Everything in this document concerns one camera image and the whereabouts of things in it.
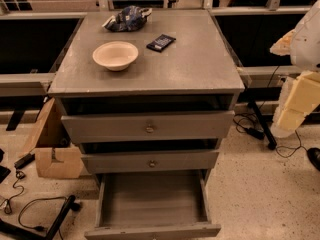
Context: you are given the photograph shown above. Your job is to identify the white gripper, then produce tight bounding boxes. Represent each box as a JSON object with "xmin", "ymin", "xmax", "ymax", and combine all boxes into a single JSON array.
[{"xmin": 270, "ymin": 29, "xmax": 320, "ymax": 138}]

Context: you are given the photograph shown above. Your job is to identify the grey bottom drawer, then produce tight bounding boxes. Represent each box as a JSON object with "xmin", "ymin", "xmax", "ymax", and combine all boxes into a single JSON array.
[{"xmin": 85, "ymin": 170, "xmax": 221, "ymax": 240}]

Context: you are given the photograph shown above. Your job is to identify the grey drawer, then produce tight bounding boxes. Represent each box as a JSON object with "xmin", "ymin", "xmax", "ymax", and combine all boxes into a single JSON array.
[
  {"xmin": 85, "ymin": 170, "xmax": 221, "ymax": 240},
  {"xmin": 61, "ymin": 111, "xmax": 234, "ymax": 144},
  {"xmin": 82, "ymin": 150, "xmax": 218, "ymax": 174}
]

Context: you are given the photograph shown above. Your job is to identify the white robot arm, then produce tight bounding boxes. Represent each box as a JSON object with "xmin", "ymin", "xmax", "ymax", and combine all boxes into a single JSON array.
[{"xmin": 270, "ymin": 1, "xmax": 320, "ymax": 138}]

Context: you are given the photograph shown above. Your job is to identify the grey drawer cabinet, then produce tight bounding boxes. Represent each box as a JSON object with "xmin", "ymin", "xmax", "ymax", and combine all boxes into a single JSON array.
[{"xmin": 47, "ymin": 9, "xmax": 246, "ymax": 185}]

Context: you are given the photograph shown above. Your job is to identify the grey middle drawer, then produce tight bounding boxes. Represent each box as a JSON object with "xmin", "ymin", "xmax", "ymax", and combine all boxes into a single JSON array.
[{"xmin": 82, "ymin": 150, "xmax": 218, "ymax": 174}]

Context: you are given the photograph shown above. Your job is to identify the grey top drawer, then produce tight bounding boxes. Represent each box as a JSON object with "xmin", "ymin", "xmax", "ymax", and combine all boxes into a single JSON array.
[{"xmin": 61, "ymin": 111, "xmax": 234, "ymax": 144}]

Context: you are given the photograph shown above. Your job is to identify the black table leg right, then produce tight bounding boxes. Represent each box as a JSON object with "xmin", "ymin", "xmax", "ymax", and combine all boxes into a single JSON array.
[{"xmin": 248, "ymin": 100, "xmax": 277, "ymax": 150}]

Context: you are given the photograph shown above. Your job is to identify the black round object right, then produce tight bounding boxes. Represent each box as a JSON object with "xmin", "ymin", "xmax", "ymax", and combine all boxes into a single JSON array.
[{"xmin": 307, "ymin": 148, "xmax": 320, "ymax": 171}]

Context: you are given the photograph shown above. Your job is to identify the dark blue snack packet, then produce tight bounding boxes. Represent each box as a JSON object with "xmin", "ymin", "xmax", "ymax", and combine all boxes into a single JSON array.
[{"xmin": 146, "ymin": 34, "xmax": 175, "ymax": 52}]

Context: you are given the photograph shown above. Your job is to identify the blue crumpled chip bag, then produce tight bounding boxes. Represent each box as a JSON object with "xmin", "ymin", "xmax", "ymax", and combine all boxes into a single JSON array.
[{"xmin": 102, "ymin": 6, "xmax": 152, "ymax": 32}]

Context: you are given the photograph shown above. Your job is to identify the white bowl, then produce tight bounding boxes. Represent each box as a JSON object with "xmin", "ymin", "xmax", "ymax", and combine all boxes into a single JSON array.
[{"xmin": 92, "ymin": 41, "xmax": 139, "ymax": 71}]

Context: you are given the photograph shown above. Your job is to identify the brown cardboard box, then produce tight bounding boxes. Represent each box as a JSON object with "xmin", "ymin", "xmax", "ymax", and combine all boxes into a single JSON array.
[{"xmin": 19, "ymin": 98, "xmax": 84, "ymax": 179}]

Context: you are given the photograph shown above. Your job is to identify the black flat device on floor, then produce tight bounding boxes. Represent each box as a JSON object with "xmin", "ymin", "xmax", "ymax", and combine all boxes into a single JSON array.
[{"xmin": 14, "ymin": 153, "xmax": 35, "ymax": 169}]

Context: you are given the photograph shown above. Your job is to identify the black stand leg left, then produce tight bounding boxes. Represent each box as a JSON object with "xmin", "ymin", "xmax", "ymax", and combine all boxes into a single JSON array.
[{"xmin": 0, "ymin": 195, "xmax": 76, "ymax": 240}]

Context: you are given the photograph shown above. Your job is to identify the black power adapter with cable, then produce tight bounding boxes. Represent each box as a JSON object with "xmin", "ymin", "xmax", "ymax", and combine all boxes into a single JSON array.
[{"xmin": 232, "ymin": 66, "xmax": 308, "ymax": 159}]

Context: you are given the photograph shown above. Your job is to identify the black floor cable left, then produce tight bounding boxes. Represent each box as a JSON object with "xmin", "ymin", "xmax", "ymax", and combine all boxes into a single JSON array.
[{"xmin": 0, "ymin": 170, "xmax": 83, "ymax": 240}]

